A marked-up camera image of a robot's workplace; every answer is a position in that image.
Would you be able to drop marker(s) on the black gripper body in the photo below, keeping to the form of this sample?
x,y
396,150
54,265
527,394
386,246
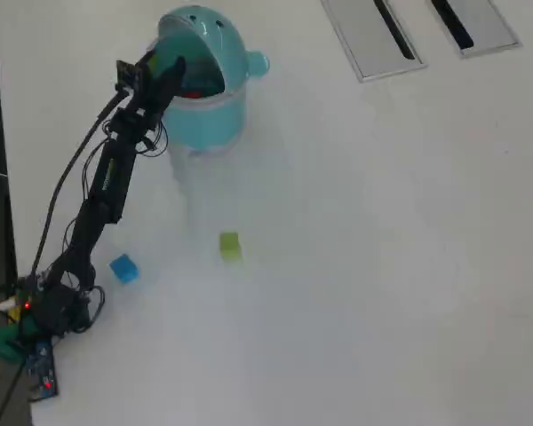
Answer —
x,y
137,113

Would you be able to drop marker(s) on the green table clamp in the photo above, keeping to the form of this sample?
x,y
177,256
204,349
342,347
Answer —
x,y
2,344

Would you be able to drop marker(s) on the teal whale-shaped bin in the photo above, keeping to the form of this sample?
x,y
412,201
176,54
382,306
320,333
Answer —
x,y
213,120

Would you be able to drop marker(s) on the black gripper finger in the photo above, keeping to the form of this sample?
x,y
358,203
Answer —
x,y
171,84
152,62

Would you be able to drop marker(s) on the yellow connector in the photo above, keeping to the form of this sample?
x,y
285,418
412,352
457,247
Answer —
x,y
14,314

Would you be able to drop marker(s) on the blue circuit board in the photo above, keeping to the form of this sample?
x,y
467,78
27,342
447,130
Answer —
x,y
42,368

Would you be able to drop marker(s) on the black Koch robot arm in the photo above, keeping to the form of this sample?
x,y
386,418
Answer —
x,y
108,186

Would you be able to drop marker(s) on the blue cube block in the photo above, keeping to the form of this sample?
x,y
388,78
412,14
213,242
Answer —
x,y
123,268

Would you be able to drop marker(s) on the red cube block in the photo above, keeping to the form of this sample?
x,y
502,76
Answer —
x,y
195,93

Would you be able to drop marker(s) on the green cube block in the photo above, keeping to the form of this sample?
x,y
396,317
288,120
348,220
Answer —
x,y
229,245

